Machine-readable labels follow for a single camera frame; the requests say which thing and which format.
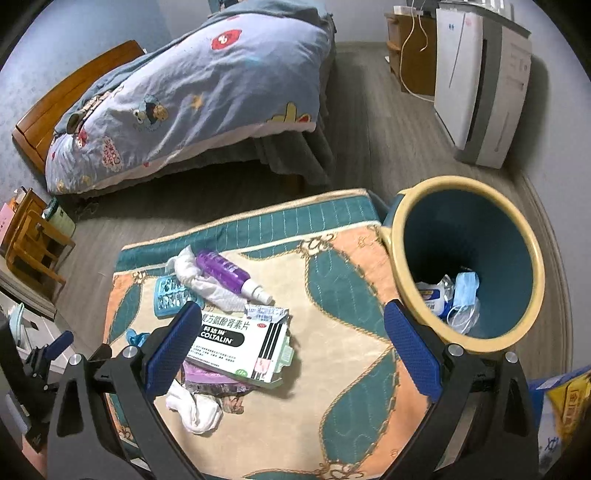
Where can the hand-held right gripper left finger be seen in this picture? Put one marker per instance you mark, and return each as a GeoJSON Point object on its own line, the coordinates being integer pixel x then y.
{"type": "Point", "coordinates": [173, 346]}

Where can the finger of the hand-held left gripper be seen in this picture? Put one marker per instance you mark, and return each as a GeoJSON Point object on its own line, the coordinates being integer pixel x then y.
{"type": "Point", "coordinates": [102, 353]}
{"type": "Point", "coordinates": [62, 342]}

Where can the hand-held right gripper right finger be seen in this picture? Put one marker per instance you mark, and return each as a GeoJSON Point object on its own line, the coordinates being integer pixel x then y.
{"type": "Point", "coordinates": [411, 350]}

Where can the blue blister pack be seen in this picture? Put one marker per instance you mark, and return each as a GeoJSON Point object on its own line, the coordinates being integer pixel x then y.
{"type": "Point", "coordinates": [168, 297]}

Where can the white green medicine box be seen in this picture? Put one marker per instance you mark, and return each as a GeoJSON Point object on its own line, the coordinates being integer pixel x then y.
{"type": "Point", "coordinates": [235, 341]}

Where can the white tissue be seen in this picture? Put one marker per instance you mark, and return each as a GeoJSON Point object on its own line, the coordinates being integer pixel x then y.
{"type": "Point", "coordinates": [207, 288]}
{"type": "Point", "coordinates": [194, 410]}

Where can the teal waste bin yellow rim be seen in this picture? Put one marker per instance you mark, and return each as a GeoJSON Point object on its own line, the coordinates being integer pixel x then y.
{"type": "Point", "coordinates": [461, 230]}

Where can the small blue plastic scrap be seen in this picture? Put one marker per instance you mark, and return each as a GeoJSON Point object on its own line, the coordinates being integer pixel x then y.
{"type": "Point", "coordinates": [136, 339]}

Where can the purple packet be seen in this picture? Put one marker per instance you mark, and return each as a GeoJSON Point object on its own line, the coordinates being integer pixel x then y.
{"type": "Point", "coordinates": [203, 374]}

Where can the pale green plastic item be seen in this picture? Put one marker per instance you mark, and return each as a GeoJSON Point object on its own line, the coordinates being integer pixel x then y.
{"type": "Point", "coordinates": [16, 323]}

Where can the brown printed wrapper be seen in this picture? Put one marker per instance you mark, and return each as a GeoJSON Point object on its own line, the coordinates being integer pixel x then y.
{"type": "Point", "coordinates": [233, 404]}

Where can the blue face mask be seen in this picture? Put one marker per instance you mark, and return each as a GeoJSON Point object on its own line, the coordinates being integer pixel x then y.
{"type": "Point", "coordinates": [466, 286]}

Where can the purple spray bottle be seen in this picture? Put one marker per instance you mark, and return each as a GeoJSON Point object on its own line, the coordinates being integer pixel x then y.
{"type": "Point", "coordinates": [221, 267]}

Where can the green orange patterned mat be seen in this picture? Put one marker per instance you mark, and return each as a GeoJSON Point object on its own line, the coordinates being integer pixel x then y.
{"type": "Point", "coordinates": [332, 295]}

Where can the silver foil packet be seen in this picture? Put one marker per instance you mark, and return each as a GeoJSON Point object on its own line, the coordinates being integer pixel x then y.
{"type": "Point", "coordinates": [270, 314]}

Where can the wooden chair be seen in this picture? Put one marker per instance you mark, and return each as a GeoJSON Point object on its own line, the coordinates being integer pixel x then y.
{"type": "Point", "coordinates": [32, 240]}

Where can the green white bucket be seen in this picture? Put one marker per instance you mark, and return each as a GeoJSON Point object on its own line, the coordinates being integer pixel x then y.
{"type": "Point", "coordinates": [62, 221]}

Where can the pink box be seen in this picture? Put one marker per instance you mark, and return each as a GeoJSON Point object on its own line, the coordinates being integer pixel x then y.
{"type": "Point", "coordinates": [7, 224]}

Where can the yellow cardboard box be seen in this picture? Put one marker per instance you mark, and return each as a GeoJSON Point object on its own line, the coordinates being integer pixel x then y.
{"type": "Point", "coordinates": [549, 438]}

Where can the yellow packet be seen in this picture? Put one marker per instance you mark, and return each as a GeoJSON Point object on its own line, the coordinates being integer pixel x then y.
{"type": "Point", "coordinates": [572, 397]}

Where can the wooden bed headboard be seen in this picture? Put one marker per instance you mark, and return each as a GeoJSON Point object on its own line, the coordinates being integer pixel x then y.
{"type": "Point", "coordinates": [55, 101]}

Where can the bed with blue duvet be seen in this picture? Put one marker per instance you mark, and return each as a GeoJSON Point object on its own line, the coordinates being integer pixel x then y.
{"type": "Point", "coordinates": [207, 92]}

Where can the white air purifier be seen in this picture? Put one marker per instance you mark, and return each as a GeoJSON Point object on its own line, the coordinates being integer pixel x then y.
{"type": "Point", "coordinates": [457, 69]}

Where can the wooden television cabinet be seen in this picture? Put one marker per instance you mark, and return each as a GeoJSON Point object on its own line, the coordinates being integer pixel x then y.
{"type": "Point", "coordinates": [415, 60]}

